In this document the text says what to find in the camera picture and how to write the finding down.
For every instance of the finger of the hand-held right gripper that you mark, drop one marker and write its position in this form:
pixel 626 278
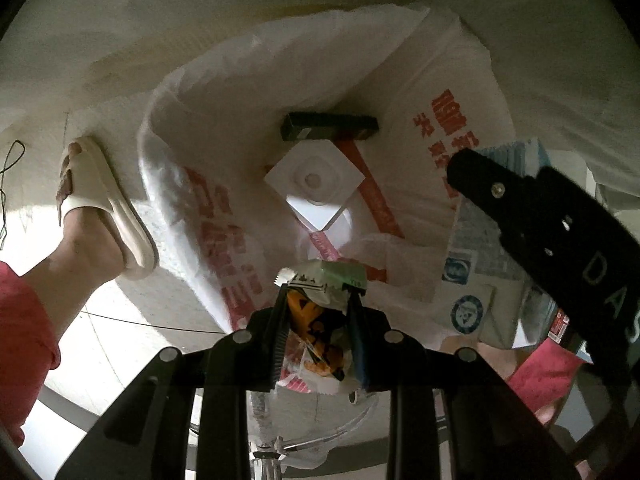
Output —
pixel 495 195

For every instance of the white plastic bag red print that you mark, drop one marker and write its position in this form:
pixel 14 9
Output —
pixel 210 125

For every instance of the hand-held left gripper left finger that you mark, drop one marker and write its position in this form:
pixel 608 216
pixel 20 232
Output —
pixel 279 332

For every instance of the yellow black snack packet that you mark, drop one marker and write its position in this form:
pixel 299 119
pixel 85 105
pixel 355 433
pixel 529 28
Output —
pixel 315 330

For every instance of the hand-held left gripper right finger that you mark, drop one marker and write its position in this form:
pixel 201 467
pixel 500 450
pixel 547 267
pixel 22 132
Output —
pixel 361 345

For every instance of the white square packet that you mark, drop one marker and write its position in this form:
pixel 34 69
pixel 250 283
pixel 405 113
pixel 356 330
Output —
pixel 312 180

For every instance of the person's red pants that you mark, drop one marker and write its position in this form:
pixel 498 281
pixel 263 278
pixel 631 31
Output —
pixel 25 350

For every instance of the dark green box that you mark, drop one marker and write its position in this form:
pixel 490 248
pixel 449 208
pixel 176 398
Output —
pixel 325 126

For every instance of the cream slipper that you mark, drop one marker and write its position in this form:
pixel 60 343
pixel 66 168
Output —
pixel 115 220

